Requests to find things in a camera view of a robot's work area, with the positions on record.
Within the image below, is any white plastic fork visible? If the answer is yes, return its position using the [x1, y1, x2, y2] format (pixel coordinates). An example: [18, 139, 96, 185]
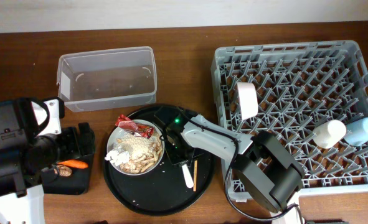
[181, 164, 194, 189]

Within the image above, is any white cup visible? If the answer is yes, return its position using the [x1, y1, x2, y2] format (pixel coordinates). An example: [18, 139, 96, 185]
[313, 119, 347, 149]

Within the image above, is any small white bowl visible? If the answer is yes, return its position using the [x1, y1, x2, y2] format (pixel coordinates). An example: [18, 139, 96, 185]
[237, 82, 258, 121]

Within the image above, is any grey plate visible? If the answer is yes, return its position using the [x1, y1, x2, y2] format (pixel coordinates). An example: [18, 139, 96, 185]
[104, 119, 164, 176]

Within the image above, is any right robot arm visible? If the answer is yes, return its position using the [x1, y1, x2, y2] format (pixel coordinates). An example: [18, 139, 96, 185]
[153, 105, 305, 221]

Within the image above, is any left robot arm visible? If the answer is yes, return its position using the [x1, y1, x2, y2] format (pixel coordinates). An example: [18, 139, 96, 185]
[0, 97, 95, 223]

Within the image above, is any clear plastic bin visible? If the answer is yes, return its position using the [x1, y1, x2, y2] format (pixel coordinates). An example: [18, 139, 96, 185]
[57, 46, 158, 112]

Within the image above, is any round black tray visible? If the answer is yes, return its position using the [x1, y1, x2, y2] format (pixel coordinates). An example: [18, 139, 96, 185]
[103, 149, 215, 216]

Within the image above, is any orange carrot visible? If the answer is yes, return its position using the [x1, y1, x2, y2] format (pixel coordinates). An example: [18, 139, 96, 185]
[58, 159, 88, 169]

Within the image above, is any wooden chopstick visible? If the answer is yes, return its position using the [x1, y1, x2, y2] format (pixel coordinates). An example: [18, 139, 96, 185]
[192, 160, 198, 192]

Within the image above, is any white tissue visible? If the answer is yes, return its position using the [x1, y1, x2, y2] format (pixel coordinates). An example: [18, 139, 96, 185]
[105, 149, 130, 166]

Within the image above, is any rectangular black tray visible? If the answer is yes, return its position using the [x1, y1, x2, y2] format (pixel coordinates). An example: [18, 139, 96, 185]
[41, 126, 97, 196]

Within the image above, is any light blue cup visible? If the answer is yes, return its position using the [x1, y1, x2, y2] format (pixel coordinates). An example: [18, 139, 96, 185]
[344, 117, 368, 146]

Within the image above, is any red snack wrapper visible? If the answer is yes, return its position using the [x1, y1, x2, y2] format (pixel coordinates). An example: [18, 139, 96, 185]
[115, 114, 154, 139]

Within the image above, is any brown food scrap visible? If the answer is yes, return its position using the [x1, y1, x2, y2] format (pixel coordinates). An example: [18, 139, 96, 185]
[54, 165, 72, 177]

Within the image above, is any grey dishwasher rack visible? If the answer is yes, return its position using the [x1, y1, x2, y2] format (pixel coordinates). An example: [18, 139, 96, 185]
[210, 40, 368, 195]

